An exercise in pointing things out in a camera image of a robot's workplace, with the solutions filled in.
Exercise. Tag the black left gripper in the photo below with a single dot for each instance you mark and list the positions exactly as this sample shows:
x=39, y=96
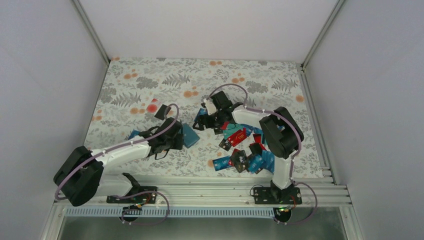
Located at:
x=178, y=145

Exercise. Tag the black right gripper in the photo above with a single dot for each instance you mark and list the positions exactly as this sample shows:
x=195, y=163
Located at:
x=208, y=124

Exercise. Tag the teal leather card holder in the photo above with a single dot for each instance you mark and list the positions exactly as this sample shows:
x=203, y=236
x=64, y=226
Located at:
x=190, y=138

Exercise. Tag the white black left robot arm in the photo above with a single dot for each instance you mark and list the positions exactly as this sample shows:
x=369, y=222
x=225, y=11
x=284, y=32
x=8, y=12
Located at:
x=95, y=173

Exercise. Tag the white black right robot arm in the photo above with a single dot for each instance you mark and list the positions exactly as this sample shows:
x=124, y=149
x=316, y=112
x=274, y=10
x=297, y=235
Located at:
x=282, y=134

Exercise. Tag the blue card under left arm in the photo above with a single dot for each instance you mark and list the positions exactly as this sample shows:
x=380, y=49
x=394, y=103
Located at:
x=133, y=134

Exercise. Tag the blue card near holder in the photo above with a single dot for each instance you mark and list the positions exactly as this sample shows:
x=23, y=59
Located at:
x=202, y=111

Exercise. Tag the teal green card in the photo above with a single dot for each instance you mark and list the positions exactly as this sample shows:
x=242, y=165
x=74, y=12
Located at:
x=231, y=129

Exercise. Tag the black card near left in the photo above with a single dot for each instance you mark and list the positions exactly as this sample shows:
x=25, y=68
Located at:
x=162, y=112

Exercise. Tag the red VIP card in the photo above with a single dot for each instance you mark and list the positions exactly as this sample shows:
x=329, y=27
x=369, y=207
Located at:
x=238, y=137

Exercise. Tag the black card with chip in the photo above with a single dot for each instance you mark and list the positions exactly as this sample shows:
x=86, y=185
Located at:
x=225, y=144

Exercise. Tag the white card with red circle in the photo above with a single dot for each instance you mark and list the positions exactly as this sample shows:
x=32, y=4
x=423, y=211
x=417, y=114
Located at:
x=154, y=106

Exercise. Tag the blue card front left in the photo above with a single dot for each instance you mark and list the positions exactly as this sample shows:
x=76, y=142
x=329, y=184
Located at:
x=221, y=163

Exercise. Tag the blue card pile front right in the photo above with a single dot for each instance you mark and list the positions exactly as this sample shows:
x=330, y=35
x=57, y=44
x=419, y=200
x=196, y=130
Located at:
x=263, y=161

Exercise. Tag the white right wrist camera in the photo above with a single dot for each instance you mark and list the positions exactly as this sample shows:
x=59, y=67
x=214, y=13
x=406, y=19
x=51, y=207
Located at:
x=210, y=106

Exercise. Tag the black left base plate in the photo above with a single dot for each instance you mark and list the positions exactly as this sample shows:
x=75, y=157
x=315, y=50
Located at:
x=137, y=195

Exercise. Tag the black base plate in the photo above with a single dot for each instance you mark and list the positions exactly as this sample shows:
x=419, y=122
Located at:
x=137, y=195
x=275, y=196

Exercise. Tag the aluminium rail frame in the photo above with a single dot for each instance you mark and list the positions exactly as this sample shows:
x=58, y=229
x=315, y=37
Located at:
x=190, y=191

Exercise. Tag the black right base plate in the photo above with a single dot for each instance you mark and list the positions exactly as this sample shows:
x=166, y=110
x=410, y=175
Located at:
x=275, y=196

